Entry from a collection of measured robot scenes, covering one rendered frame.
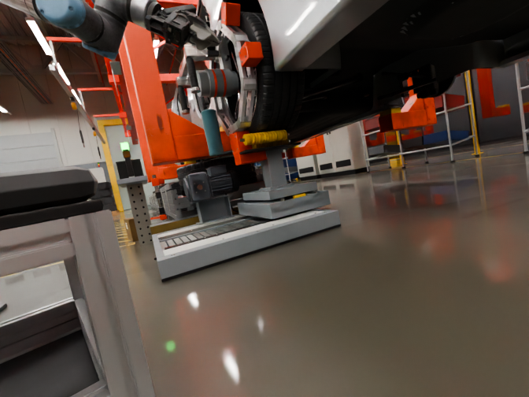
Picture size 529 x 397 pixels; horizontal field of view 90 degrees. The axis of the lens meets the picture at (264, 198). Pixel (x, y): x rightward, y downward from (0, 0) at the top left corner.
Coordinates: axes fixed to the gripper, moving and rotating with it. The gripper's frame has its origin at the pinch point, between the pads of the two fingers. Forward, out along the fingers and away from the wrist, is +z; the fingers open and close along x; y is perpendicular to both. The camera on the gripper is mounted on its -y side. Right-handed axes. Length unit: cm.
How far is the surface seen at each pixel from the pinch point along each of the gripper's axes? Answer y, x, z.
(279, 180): -8, -71, 45
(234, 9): -53, -20, -10
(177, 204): 9, -124, -10
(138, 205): 20, -124, -32
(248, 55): -25.9, -19.0, 6.5
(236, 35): -38.3, -21.6, -3.1
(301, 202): 8, -58, 57
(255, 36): -40.9, -19.6, 4.9
